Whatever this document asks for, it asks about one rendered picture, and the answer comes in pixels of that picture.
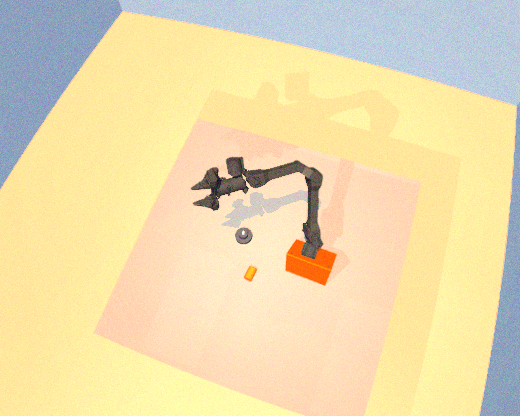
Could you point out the orange knob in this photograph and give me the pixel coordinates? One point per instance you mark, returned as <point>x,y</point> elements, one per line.
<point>250,273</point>

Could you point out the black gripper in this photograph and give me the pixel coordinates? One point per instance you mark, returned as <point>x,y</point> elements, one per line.
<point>210,181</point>

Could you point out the black round pedestal with silver shaft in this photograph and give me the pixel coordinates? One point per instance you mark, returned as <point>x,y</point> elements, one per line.
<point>243,235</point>

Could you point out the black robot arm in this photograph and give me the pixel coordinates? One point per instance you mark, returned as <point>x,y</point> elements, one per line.
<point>259,177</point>

